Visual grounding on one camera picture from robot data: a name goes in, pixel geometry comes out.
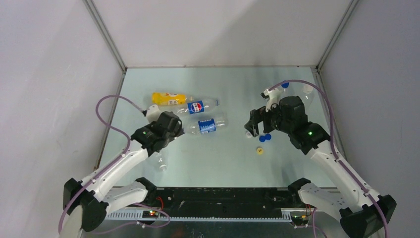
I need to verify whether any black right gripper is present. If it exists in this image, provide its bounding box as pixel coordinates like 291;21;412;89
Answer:
244;99;292;137

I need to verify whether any small clear bottle blue ring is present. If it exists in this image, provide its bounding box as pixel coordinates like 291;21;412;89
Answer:
154;151;168;172

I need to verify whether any clear bottle without label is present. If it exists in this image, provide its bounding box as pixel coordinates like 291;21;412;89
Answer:
299;84;315;110

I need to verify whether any clear bottle blue label front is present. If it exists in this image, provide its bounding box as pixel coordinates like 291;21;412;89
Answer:
279;83;294;99

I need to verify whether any clear bottle blue label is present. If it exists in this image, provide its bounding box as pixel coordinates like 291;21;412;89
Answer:
279;83;294;99
182;113;228;135

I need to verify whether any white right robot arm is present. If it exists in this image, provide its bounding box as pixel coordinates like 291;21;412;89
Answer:
244;96;396;238

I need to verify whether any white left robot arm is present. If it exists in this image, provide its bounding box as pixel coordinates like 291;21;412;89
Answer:
59;110;184;237

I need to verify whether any yellow label bottle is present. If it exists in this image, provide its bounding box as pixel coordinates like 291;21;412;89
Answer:
151;92;188;106

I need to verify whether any clear Pepsi label bottle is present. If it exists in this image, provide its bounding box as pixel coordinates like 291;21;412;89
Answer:
173;99;220;116

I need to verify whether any clear bottle blue label middle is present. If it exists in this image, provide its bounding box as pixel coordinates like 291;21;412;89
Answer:
182;113;228;135

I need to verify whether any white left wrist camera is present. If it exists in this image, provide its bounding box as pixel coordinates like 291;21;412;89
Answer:
145;104;164;123

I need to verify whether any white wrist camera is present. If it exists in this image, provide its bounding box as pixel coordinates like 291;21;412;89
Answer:
145;104;164;123
261;88;283;112

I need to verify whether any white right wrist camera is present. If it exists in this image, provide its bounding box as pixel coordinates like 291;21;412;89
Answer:
261;88;283;112

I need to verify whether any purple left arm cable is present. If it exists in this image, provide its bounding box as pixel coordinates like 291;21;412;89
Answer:
58;95;171;234

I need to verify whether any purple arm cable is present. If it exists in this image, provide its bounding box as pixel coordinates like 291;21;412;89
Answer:
268;79;390;238
58;95;171;234

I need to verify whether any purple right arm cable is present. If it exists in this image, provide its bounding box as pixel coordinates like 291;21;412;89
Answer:
268;79;390;238

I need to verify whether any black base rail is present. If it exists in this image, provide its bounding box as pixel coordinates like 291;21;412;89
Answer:
142;187;305;218

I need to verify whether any white cable duct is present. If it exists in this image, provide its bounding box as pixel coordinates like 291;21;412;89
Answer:
105;209;292;222

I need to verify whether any aluminium corner post right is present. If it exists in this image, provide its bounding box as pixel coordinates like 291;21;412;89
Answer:
316;0;360;71

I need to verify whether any aluminium corner post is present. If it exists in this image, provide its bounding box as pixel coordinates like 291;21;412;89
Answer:
82;0;127;73
316;0;360;71

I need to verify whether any aluminium corner post left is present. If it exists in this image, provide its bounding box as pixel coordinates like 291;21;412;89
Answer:
82;0;127;73

